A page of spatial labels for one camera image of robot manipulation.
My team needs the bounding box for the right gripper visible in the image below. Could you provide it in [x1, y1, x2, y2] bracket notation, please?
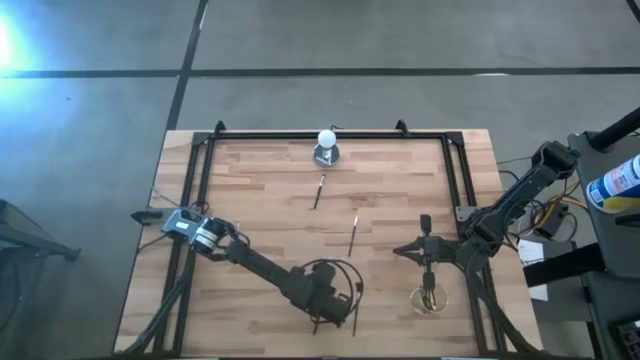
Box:
[393, 214, 459, 295]

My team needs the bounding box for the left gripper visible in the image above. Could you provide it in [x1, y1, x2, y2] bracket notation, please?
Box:
[299, 269, 353, 329]

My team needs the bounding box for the black wide-head makeup brush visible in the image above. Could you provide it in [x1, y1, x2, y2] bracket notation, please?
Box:
[351, 281, 365, 339]

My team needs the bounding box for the white paper sheet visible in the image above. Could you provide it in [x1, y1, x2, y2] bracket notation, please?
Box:
[517, 238, 546, 267]

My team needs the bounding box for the black power box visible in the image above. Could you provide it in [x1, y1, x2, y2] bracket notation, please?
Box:
[534, 202, 569, 240]

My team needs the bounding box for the black cart crossbar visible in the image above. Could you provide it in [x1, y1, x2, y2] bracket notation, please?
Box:
[523, 242, 607, 289]

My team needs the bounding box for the white bulb lamp metal base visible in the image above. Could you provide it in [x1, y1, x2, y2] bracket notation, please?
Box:
[312, 128, 342, 169]

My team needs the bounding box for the grey side cart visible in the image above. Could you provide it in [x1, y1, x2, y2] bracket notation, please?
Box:
[567, 130, 640, 360]

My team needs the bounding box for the white blue spray can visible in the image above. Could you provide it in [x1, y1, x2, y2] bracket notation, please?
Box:
[585, 153, 640, 215]

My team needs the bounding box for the black keypad device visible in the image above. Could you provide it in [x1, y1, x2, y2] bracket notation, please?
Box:
[608, 319, 640, 360]

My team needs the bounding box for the black round pole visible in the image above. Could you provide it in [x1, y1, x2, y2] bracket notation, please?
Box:
[588, 106, 640, 153]

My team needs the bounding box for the dark grey side table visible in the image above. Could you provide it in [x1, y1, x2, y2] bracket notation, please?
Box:
[0, 198, 82, 263]

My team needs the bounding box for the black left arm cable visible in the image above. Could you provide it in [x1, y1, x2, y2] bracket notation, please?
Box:
[298, 257, 365, 314]

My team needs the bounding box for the yellow and black cable bundle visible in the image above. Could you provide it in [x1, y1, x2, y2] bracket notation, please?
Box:
[497, 154, 589, 241]

